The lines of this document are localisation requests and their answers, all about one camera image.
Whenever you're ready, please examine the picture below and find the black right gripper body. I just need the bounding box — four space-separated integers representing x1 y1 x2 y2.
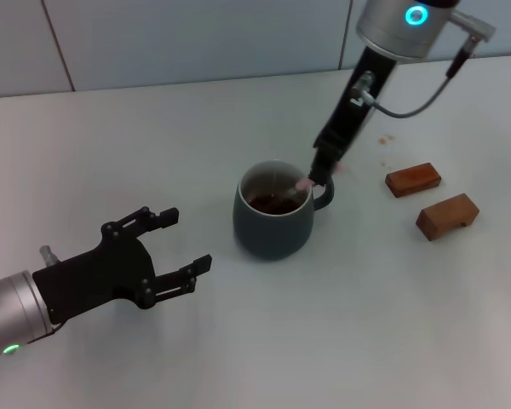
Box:
313 44 399 168

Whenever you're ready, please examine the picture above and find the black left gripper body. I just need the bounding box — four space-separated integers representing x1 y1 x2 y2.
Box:
32 221 158 327

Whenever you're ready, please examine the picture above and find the pink handled metal spoon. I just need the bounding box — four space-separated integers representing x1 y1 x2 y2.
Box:
276 163 347 204

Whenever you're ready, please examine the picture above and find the grey ceramic mug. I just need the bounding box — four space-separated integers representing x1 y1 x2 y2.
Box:
232 158 336 262

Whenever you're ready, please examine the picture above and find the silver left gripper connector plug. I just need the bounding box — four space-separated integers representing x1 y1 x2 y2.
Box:
39 245 60 267

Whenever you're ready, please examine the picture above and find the dark coffee liquid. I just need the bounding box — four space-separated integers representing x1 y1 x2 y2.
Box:
247 191 301 216

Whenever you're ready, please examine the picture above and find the flat dark wooden block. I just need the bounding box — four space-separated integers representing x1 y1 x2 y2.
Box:
383 161 443 199

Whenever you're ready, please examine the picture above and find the notched light wooden block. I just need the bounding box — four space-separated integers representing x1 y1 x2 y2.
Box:
415 192 480 242

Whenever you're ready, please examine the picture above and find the grey right arm cable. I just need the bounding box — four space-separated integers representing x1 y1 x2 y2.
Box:
351 36 480 119

